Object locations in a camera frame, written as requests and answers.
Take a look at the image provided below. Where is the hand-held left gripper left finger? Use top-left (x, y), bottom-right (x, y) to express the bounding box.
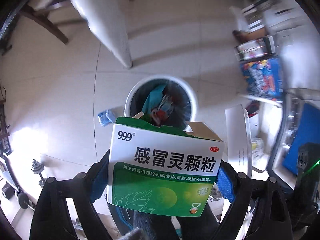
top-left (29, 150), bottom-right (112, 240)

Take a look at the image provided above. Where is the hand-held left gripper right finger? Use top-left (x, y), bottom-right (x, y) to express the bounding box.
top-left (215, 162), bottom-right (293, 240)

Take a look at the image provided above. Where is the blue wrapper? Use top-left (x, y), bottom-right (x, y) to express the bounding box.
top-left (97, 109), bottom-right (117, 127)

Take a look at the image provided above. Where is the green white medicine box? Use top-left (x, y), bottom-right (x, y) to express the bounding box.
top-left (107, 116), bottom-right (226, 217)

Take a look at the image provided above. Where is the white trash bin black liner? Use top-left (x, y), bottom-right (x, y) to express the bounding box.
top-left (124, 74), bottom-right (198, 130)

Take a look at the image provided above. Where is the white booklet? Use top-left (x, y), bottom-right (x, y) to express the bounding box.
top-left (224, 104), bottom-right (253, 178)

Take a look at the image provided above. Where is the small dumbbell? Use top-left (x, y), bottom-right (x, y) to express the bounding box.
top-left (31, 159), bottom-right (48, 188)

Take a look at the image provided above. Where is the grey fluffy slipper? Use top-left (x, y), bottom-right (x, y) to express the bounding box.
top-left (119, 227), bottom-right (143, 240)

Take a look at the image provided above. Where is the black barbell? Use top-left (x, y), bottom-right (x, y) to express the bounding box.
top-left (16, 191), bottom-right (37, 212)

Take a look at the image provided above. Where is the black metal rack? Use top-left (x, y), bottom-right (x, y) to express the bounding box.
top-left (0, 80), bottom-right (13, 157)

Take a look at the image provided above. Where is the blue printed box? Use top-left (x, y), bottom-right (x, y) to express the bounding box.
top-left (239, 57), bottom-right (283, 98)

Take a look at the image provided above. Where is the colourful printed box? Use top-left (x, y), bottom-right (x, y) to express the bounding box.
top-left (234, 36), bottom-right (276, 61)

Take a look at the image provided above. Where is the white table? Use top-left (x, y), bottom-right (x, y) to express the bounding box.
top-left (59, 0), bottom-right (133, 69)

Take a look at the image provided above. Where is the blurred stack of boxes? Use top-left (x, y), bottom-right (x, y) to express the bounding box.
top-left (229, 0), bottom-right (309, 36)

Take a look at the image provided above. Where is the dark wooden chair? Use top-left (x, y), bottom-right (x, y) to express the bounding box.
top-left (14, 0), bottom-right (69, 45)

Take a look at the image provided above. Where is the black frame chair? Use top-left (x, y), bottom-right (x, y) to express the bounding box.
top-left (267, 87), bottom-right (320, 194)

